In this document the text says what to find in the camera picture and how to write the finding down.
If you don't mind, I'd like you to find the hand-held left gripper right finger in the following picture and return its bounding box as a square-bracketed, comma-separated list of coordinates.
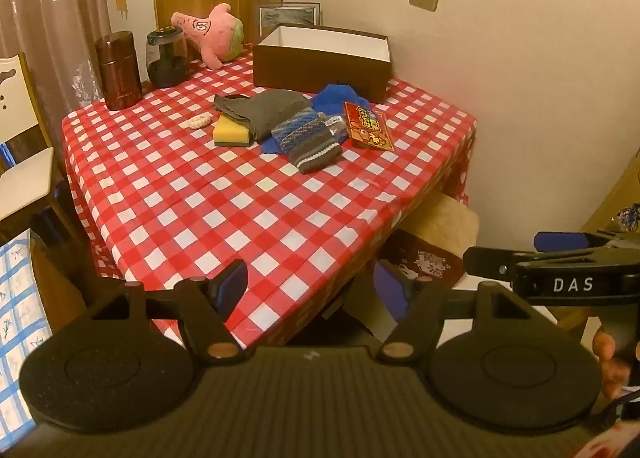
[375, 261, 558, 364]

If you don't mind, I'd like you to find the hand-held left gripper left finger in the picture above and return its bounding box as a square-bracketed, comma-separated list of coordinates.
[87, 259, 249, 364]

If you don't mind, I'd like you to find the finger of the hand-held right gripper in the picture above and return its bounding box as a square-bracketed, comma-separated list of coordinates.
[462, 246, 592, 284]
[533, 231, 619, 252]

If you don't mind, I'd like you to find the yellow sponge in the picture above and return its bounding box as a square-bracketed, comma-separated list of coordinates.
[212, 113, 254, 148]

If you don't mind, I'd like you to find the brown striped knit sock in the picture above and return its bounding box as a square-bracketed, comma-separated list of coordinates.
[287, 114, 344, 174]

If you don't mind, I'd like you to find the red snack packet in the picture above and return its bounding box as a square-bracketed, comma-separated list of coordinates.
[343, 101, 395, 152]

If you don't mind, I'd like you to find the blue striped knit sock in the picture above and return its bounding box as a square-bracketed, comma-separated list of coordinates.
[271, 107, 322, 155]

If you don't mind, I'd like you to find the grey cloth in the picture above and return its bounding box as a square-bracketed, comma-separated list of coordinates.
[214, 90, 313, 141]

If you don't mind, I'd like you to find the blue towel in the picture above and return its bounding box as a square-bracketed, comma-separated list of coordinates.
[261, 83, 372, 155]

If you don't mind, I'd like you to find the brown cardboard box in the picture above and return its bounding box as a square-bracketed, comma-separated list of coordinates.
[252, 24, 392, 104]

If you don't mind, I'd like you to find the person's right hand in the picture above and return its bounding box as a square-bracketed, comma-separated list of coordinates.
[592, 331, 633, 401]

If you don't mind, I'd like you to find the printed cardboard box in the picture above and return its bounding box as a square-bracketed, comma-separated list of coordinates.
[384, 231, 467, 290]

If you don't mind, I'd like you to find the red white checkered tablecloth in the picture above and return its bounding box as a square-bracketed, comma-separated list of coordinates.
[62, 51, 476, 346]

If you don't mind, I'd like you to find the blue white printed cloth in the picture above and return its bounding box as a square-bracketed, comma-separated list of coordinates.
[0, 229, 54, 435]

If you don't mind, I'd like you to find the glass jar with dark base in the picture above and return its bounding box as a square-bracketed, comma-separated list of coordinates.
[146, 26, 189, 88]

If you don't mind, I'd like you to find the white wooden chair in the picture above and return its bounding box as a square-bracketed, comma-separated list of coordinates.
[0, 52, 57, 239]

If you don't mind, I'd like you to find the brown cylindrical canister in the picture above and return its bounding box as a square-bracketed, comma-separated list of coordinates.
[95, 32, 143, 112]

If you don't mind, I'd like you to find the pink star plush toy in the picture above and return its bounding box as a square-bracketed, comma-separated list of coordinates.
[171, 3, 245, 71]

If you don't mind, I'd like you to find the sheer patterned curtain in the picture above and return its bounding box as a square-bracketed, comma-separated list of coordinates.
[0, 0, 115, 109]

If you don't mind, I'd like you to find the grey picture frame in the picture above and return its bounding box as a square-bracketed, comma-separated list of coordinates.
[253, 1, 321, 42]

